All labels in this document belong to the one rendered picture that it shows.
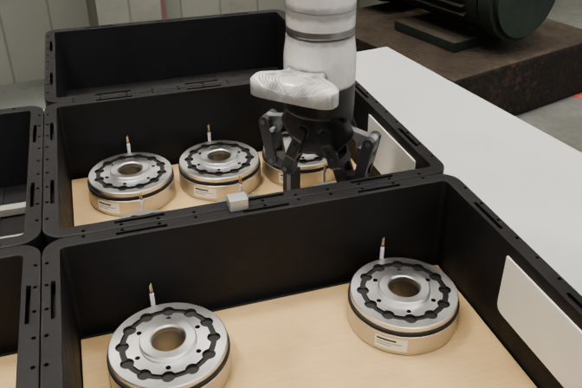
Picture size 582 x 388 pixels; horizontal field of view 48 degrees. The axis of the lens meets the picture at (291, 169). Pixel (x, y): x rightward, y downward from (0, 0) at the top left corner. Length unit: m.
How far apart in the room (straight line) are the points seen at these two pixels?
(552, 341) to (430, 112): 0.85
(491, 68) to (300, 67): 2.23
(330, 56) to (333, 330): 0.26
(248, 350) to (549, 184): 0.70
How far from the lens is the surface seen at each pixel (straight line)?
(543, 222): 1.07
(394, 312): 0.61
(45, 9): 3.47
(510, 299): 0.62
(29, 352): 0.51
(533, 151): 1.27
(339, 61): 0.66
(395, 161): 0.78
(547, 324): 0.58
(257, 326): 0.64
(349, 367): 0.61
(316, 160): 0.84
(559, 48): 3.19
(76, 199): 0.86
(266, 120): 0.73
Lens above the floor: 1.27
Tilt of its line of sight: 30 degrees down
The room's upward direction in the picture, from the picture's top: straight up
